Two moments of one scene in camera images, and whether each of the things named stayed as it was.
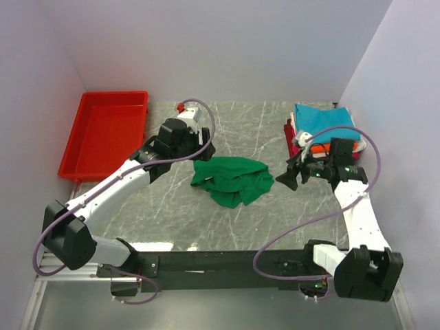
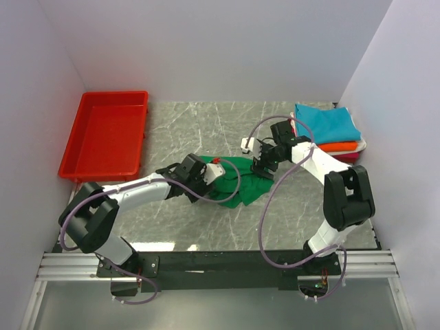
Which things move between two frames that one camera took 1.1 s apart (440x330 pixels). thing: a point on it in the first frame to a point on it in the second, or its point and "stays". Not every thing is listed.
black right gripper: [304, 170] to [262, 165]
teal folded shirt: [311, 121] stays
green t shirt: [231, 180] stays
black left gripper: [205, 144] to [201, 185]
